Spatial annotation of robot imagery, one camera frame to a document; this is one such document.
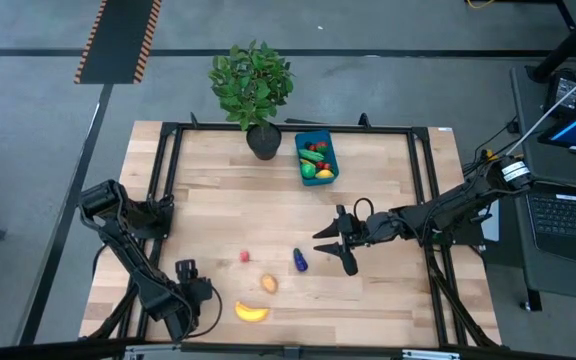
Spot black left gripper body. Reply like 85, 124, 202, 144
186, 277, 215, 308

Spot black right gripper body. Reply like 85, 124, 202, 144
336, 204, 377, 277

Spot purple toy eggplant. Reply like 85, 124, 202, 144
292, 247, 309, 274

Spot green toy cucumber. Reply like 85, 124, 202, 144
297, 148, 325, 164

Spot blue plastic tupperware container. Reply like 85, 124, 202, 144
294, 129, 340, 187

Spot yellow toy banana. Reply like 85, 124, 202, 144
233, 300, 270, 323

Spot tan toy potato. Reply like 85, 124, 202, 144
259, 272, 279, 294

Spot white paper sheet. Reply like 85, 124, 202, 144
482, 214, 501, 243

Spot black crossbeam with silver brackets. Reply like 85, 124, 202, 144
0, 338, 576, 360

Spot green plant in black pot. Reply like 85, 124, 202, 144
207, 39, 295, 161

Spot grey side desk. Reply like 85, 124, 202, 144
509, 63, 576, 314

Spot white rod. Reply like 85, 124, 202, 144
505, 59, 576, 159

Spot black power adapter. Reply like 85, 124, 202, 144
542, 69, 576, 119

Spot black mat orange striped edges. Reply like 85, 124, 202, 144
73, 0, 163, 85

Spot black stand leg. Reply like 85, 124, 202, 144
525, 0, 576, 84

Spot black aluminium table frame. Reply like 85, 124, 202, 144
85, 112, 503, 351

